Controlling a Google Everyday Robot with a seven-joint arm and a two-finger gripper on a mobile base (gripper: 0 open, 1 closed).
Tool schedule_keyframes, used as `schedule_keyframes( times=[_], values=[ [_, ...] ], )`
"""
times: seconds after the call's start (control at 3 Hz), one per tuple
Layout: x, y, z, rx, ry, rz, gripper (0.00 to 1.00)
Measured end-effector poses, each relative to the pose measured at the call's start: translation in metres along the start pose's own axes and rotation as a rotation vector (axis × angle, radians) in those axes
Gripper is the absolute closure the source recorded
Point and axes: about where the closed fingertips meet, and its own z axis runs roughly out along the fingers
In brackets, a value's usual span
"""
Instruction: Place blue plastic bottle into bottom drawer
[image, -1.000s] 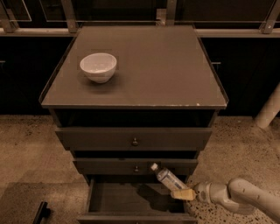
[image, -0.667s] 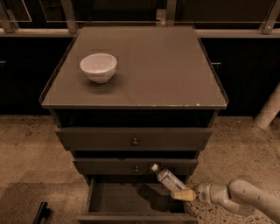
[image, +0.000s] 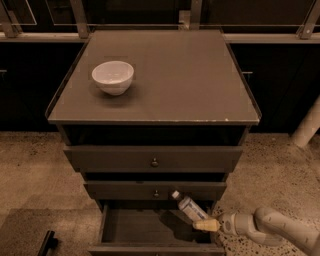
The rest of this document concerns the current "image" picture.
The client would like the grey top drawer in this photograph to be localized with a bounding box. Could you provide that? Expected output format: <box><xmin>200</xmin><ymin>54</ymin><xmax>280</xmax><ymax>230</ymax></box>
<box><xmin>64</xmin><ymin>145</ymin><xmax>243</xmax><ymax>173</ymax></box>

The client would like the grey open bottom drawer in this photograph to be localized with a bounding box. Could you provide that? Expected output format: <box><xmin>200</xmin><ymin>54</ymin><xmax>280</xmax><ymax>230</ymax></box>
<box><xmin>88</xmin><ymin>201</ymin><xmax>225</xmax><ymax>256</ymax></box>

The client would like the grey drawer cabinet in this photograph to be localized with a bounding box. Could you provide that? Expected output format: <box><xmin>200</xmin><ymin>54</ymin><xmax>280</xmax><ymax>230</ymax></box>
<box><xmin>44</xmin><ymin>29</ymin><xmax>262</xmax><ymax>256</ymax></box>

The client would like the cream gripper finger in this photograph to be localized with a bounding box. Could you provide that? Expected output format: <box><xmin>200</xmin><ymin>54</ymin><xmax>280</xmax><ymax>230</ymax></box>
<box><xmin>193</xmin><ymin>219</ymin><xmax>221</xmax><ymax>232</ymax></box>

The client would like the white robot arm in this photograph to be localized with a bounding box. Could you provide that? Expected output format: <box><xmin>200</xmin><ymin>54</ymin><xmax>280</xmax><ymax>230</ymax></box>
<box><xmin>197</xmin><ymin>103</ymin><xmax>320</xmax><ymax>256</ymax></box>

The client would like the grey middle drawer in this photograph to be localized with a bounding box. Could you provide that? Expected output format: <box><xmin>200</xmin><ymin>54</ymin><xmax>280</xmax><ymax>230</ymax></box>
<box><xmin>84</xmin><ymin>181</ymin><xmax>226</xmax><ymax>200</ymax></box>

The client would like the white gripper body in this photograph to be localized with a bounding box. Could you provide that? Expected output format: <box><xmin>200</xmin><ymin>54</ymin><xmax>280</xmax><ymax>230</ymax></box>
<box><xmin>218</xmin><ymin>213</ymin><xmax>255</xmax><ymax>236</ymax></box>

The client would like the black bar object on floor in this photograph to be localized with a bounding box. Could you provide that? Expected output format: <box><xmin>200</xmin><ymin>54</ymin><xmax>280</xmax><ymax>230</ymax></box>
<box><xmin>37</xmin><ymin>230</ymin><xmax>58</xmax><ymax>256</ymax></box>

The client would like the metal railing frame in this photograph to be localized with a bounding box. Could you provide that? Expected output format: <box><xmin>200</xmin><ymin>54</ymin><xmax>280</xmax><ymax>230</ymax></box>
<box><xmin>0</xmin><ymin>0</ymin><xmax>320</xmax><ymax>44</ymax></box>

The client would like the clear blue-label plastic bottle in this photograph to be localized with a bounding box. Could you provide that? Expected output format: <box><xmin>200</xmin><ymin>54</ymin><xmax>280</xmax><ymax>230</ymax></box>
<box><xmin>172</xmin><ymin>190</ymin><xmax>209</xmax><ymax>222</ymax></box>

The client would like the white ceramic bowl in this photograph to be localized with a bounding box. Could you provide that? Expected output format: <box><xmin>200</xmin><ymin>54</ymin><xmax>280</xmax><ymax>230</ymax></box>
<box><xmin>91</xmin><ymin>61</ymin><xmax>134</xmax><ymax>96</ymax></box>

